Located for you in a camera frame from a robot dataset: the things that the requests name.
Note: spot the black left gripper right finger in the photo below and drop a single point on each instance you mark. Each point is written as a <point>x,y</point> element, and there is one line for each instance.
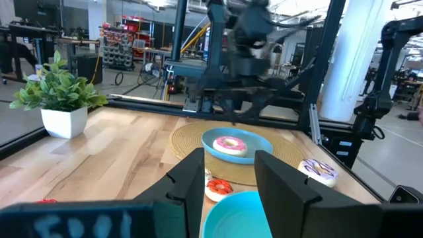
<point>284,198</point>

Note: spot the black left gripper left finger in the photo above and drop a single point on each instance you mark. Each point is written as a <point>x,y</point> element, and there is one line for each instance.
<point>185,188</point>

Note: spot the orange black-striped donut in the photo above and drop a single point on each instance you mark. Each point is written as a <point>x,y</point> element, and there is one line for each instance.
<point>218,189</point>

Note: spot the purple striped white donut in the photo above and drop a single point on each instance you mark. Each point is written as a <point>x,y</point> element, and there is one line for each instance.
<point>326,178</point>

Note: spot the red frosted donut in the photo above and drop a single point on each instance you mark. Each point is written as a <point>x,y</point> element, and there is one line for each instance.
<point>46,201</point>

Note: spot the black background robot arm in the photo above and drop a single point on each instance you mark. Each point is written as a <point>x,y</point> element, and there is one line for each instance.
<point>386,66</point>

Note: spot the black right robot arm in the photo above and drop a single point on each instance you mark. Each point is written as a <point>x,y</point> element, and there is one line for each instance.
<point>251,23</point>

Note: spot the round woven straw placemat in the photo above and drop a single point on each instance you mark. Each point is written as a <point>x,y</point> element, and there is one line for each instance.
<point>188,139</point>

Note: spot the turquoise plate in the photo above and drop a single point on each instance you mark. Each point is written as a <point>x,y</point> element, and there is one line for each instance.
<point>238,218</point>

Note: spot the pink frosted donut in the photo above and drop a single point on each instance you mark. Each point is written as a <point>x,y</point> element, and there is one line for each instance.
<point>219,147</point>

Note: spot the blue plate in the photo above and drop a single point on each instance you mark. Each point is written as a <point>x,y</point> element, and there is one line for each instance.
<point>256,142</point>

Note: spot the black box with white labels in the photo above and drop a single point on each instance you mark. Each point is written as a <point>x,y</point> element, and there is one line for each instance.
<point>343,148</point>

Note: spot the black vertical pole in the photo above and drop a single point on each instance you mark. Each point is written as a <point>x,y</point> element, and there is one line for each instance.
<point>178,29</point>

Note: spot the white round column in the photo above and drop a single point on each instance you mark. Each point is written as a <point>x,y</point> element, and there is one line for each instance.
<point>353,59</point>

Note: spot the black floor fan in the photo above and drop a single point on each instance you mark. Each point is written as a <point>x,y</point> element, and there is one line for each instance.
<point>148,73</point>

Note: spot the shelf rack with bins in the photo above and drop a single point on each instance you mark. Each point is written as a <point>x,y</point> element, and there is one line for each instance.
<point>117,46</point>

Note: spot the green plant in white pot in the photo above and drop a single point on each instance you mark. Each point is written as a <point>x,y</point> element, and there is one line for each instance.
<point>62,122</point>

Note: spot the black cabinet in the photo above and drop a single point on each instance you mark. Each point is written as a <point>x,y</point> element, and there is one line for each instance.
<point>86,68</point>

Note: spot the black desk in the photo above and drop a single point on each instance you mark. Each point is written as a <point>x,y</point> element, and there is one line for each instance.
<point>29,33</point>

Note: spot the black frame post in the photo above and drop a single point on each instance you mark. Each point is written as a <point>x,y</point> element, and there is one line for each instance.
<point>322,59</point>

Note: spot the silver metal bracket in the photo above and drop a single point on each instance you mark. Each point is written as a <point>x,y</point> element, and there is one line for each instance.
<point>315,124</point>

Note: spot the black table frame rail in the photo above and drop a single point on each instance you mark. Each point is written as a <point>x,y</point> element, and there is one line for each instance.
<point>148,107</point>
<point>20,143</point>

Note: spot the small black camera box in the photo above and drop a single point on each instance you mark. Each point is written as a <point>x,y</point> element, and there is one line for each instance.
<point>404,196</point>

